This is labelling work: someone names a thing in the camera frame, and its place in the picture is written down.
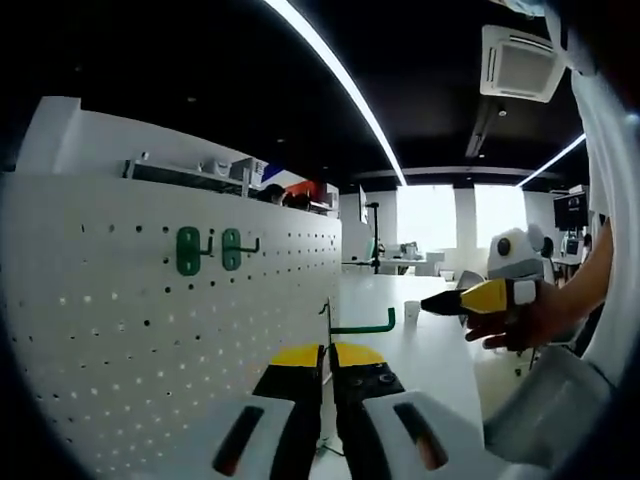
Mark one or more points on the long ceiling light strip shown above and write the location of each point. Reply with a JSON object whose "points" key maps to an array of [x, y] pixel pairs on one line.
{"points": [[350, 85]]}

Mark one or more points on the white mesh office chair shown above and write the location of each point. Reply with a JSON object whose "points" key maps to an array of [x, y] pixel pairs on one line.
{"points": [[550, 405]]}

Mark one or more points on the white perforated mounting plate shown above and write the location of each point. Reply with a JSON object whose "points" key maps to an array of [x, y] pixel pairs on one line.
{"points": [[125, 325]]}

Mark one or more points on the small white cup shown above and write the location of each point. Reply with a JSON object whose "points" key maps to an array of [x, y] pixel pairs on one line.
{"points": [[411, 312]]}

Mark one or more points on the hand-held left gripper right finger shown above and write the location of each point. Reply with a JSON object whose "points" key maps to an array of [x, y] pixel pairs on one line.
{"points": [[360, 400]]}

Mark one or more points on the person's right hand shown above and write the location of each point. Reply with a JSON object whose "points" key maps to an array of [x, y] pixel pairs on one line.
{"points": [[540, 325]]}

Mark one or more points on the black tripod stand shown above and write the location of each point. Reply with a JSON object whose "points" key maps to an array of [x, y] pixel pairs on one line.
{"points": [[375, 235]]}

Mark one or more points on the slim desk monitor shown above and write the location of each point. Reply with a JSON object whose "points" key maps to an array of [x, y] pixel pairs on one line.
{"points": [[362, 205]]}

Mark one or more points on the white ceiling air conditioner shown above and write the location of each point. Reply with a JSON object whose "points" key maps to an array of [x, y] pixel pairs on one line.
{"points": [[522, 65]]}

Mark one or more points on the wall display screen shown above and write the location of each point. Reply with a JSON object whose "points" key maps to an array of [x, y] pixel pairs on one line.
{"points": [[570, 210]]}

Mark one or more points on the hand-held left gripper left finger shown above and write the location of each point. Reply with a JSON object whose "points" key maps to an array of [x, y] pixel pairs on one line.
{"points": [[295, 400]]}

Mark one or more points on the person's white shirt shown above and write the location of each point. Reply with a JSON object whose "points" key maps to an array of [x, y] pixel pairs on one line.
{"points": [[590, 150]]}

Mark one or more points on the metal storage shelf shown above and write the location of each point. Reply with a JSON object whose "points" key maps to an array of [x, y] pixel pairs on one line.
{"points": [[185, 175]]}

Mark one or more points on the short ceiling light strip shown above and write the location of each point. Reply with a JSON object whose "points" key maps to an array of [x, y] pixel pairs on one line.
{"points": [[555, 157]]}

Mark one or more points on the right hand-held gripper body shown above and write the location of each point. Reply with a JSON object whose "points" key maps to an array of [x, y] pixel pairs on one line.
{"points": [[520, 257]]}

